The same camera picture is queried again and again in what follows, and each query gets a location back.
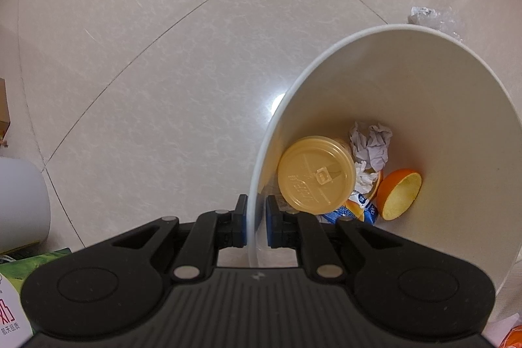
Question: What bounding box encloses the yellow instant noodle cup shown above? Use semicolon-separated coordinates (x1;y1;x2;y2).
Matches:
277;136;357;216

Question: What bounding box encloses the blue milk carton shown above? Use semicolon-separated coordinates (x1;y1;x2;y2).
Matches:
318;192;379;225

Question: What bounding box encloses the grey paper ball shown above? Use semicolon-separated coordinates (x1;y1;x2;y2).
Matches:
348;122;393;172

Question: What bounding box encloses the white round trash bin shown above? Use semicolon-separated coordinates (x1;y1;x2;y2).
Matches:
247;25;521;288

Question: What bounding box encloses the white cylindrical container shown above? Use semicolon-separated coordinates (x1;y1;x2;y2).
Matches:
0;157;51;254

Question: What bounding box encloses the green printed box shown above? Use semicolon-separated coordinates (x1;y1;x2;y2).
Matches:
1;248;72;347

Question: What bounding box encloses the clear crumpled plastic bag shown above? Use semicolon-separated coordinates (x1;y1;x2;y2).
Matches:
408;6;465;41

